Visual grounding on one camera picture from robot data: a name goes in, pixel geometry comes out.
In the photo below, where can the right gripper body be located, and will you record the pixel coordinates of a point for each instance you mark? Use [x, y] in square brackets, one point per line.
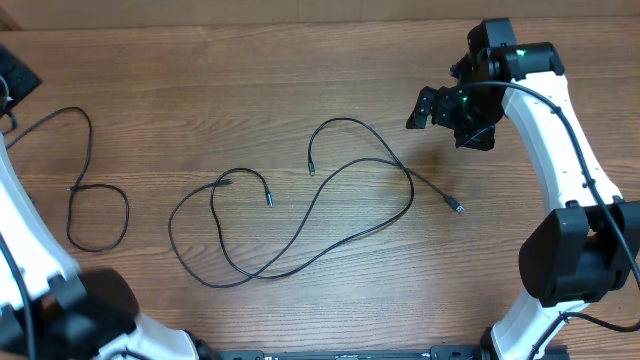
[471, 117]

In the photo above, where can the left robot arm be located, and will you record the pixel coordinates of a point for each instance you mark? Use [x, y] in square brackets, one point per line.
[51, 309]

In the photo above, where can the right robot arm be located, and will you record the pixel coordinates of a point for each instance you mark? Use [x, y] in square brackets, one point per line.
[588, 242]

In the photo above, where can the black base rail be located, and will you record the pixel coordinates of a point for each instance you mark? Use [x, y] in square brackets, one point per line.
[350, 355]

